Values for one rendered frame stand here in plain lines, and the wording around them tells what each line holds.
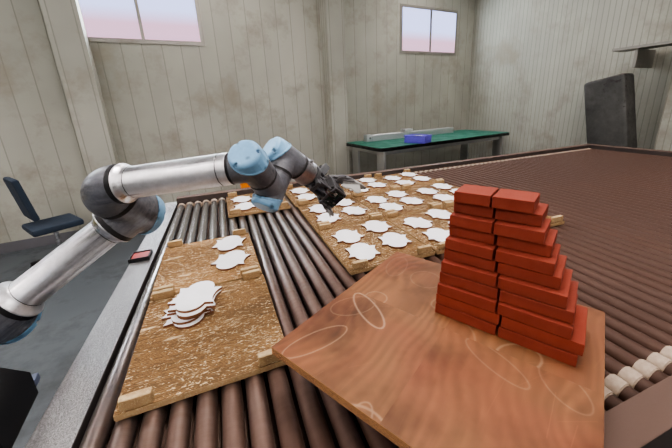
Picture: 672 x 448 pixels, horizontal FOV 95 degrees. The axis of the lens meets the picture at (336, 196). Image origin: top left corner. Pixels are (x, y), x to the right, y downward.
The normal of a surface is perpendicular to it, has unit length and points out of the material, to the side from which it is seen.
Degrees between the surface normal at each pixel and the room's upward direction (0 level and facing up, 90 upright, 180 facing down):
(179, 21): 90
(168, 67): 90
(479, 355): 0
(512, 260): 90
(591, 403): 0
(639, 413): 0
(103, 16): 90
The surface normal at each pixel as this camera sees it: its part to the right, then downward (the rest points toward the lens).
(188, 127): 0.47, 0.23
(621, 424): -0.05, -0.96
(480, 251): -0.65, 0.25
